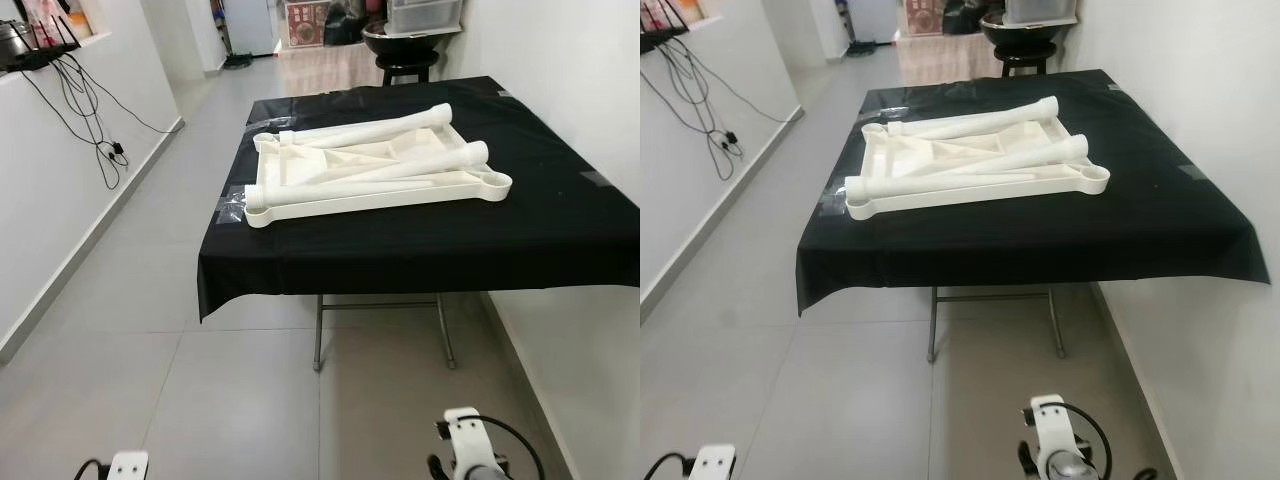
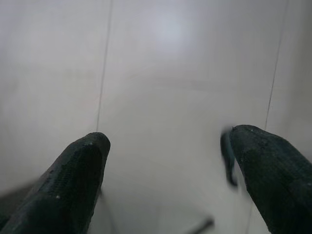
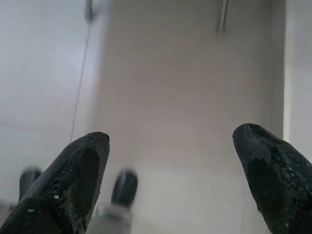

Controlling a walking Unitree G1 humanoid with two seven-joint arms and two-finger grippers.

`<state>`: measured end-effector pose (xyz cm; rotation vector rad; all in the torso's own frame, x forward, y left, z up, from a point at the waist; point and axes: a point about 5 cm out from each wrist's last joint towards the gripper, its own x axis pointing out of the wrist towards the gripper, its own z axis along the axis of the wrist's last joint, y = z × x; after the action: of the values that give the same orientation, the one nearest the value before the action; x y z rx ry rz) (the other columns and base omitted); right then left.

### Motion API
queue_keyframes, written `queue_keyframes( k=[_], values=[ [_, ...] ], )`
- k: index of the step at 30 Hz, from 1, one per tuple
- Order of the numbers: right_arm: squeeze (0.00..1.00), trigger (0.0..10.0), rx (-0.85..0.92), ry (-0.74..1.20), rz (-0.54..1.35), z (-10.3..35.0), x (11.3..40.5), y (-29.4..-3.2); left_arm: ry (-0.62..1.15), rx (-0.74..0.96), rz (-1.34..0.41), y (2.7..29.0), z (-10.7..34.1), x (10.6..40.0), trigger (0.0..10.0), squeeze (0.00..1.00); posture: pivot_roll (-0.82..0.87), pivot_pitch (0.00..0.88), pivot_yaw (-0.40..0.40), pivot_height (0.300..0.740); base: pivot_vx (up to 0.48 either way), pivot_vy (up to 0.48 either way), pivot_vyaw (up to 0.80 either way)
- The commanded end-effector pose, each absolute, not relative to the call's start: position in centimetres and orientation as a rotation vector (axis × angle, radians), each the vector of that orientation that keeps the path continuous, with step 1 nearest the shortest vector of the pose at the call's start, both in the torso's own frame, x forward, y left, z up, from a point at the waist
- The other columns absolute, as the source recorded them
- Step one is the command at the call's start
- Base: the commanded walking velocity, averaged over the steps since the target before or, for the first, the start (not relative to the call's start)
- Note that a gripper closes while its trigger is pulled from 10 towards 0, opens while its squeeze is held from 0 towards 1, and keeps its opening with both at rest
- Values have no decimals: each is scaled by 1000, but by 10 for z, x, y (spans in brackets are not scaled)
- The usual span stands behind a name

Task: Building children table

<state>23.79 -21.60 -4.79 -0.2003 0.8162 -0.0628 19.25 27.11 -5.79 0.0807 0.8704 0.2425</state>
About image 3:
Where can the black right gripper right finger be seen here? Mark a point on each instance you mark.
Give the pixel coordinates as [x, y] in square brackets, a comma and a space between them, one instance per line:
[280, 180]

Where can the grey metal table leg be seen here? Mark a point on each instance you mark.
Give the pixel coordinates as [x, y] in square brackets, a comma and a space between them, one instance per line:
[89, 9]
[223, 17]

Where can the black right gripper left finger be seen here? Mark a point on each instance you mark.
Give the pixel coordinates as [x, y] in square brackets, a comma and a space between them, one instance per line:
[68, 185]

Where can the black robot foot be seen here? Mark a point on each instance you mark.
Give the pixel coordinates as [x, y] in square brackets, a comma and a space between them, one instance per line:
[124, 185]
[28, 178]

